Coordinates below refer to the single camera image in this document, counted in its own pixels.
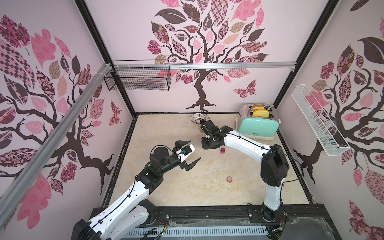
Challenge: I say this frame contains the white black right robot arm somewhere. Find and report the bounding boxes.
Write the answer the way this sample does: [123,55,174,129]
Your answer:
[201,123,290,223]

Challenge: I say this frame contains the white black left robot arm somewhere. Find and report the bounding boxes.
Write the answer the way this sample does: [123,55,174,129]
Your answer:
[71,141,198,240]

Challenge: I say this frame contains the mint green Belinee toaster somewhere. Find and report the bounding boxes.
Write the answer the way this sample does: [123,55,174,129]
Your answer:
[235,104,281,140]

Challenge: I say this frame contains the orange toast slice back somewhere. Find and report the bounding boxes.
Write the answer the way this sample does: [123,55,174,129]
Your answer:
[250,105,265,110]

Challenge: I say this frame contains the yellow toast slice front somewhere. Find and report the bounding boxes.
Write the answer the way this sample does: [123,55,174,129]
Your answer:
[252,109,270,118]

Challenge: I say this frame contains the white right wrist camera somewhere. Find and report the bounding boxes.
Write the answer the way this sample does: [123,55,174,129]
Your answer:
[201,120,219,138]

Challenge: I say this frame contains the black wire wall basket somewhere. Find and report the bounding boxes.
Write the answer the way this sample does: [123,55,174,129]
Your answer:
[104,59,172,91]

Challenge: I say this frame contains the white slotted cable duct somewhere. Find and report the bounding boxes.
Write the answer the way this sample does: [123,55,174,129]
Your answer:
[124,226,268,240]

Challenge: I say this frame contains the aluminium rail back wall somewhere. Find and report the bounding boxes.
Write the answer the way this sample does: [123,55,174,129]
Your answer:
[114,62,296,70]

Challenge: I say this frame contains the aluminium rail wall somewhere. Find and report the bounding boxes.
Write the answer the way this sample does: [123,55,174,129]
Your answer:
[114,62,296,70]
[1,63,112,228]

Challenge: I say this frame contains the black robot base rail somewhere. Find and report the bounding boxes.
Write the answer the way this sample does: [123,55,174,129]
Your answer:
[156,204,331,225]

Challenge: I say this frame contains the white wire wall shelf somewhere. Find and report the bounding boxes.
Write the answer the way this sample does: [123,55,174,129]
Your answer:
[292,84,352,156]

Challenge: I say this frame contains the aluminium rail left wall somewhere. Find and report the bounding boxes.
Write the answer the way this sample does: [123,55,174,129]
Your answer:
[1,63,112,228]

